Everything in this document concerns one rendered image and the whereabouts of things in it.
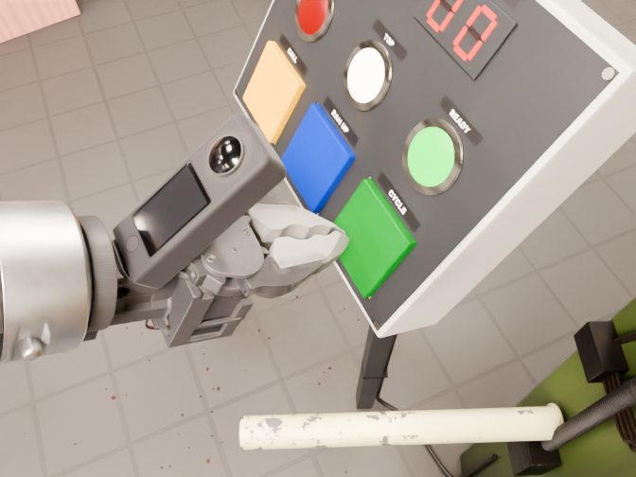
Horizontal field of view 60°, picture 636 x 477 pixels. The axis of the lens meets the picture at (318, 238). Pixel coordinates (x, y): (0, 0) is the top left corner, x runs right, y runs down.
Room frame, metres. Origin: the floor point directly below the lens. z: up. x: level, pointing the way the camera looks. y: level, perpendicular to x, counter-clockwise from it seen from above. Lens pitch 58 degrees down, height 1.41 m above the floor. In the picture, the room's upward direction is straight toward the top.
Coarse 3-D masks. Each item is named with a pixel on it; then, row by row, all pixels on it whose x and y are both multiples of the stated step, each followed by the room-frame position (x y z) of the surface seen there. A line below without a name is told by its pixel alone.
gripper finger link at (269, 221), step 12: (264, 204) 0.24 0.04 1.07; (276, 204) 0.25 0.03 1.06; (288, 204) 0.25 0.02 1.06; (252, 216) 0.23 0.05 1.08; (264, 216) 0.23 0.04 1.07; (276, 216) 0.24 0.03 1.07; (288, 216) 0.24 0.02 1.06; (300, 216) 0.24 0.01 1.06; (312, 216) 0.25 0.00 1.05; (252, 228) 0.22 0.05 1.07; (264, 228) 0.22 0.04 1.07; (276, 228) 0.22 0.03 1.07; (288, 228) 0.23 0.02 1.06; (300, 228) 0.23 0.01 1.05; (312, 228) 0.24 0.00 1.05; (324, 228) 0.24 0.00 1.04; (336, 228) 0.24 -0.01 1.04; (264, 240) 0.22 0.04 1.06
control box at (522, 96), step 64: (384, 0) 0.40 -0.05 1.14; (448, 0) 0.36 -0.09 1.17; (512, 0) 0.32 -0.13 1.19; (576, 0) 0.35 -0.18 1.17; (256, 64) 0.47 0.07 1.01; (320, 64) 0.41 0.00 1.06; (384, 64) 0.36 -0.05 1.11; (448, 64) 0.32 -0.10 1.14; (512, 64) 0.29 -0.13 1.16; (576, 64) 0.26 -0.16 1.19; (384, 128) 0.32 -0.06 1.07; (448, 128) 0.28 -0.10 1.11; (512, 128) 0.26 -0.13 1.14; (576, 128) 0.23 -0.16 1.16; (384, 192) 0.28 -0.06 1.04; (448, 192) 0.25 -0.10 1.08; (512, 192) 0.22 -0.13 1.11; (448, 256) 0.21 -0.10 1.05; (384, 320) 0.19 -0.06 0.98
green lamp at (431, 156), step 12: (420, 132) 0.29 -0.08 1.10; (432, 132) 0.29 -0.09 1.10; (444, 132) 0.28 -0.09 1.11; (420, 144) 0.29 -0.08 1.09; (432, 144) 0.28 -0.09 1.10; (444, 144) 0.27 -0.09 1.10; (408, 156) 0.29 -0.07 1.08; (420, 156) 0.28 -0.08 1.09; (432, 156) 0.27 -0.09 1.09; (444, 156) 0.27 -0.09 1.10; (420, 168) 0.27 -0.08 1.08; (432, 168) 0.27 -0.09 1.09; (444, 168) 0.26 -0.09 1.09; (420, 180) 0.26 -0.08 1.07; (432, 180) 0.26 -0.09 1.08
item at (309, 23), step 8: (304, 0) 0.47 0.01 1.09; (312, 0) 0.46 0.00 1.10; (320, 0) 0.45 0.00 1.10; (304, 8) 0.46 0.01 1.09; (312, 8) 0.45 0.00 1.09; (320, 8) 0.44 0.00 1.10; (304, 16) 0.45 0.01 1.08; (312, 16) 0.45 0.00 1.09; (320, 16) 0.44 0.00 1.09; (304, 24) 0.45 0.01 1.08; (312, 24) 0.44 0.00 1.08; (320, 24) 0.43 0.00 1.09; (312, 32) 0.44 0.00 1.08
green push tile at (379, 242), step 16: (368, 192) 0.28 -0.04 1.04; (352, 208) 0.28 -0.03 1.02; (368, 208) 0.27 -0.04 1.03; (384, 208) 0.26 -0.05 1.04; (336, 224) 0.28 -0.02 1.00; (352, 224) 0.27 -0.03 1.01; (368, 224) 0.26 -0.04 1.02; (384, 224) 0.25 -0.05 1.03; (400, 224) 0.25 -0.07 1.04; (352, 240) 0.26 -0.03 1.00; (368, 240) 0.25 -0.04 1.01; (384, 240) 0.24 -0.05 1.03; (400, 240) 0.23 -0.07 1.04; (352, 256) 0.24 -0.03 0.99; (368, 256) 0.24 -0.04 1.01; (384, 256) 0.23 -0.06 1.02; (400, 256) 0.22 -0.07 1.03; (352, 272) 0.23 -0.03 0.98; (368, 272) 0.23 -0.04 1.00; (384, 272) 0.22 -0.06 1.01; (368, 288) 0.21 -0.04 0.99
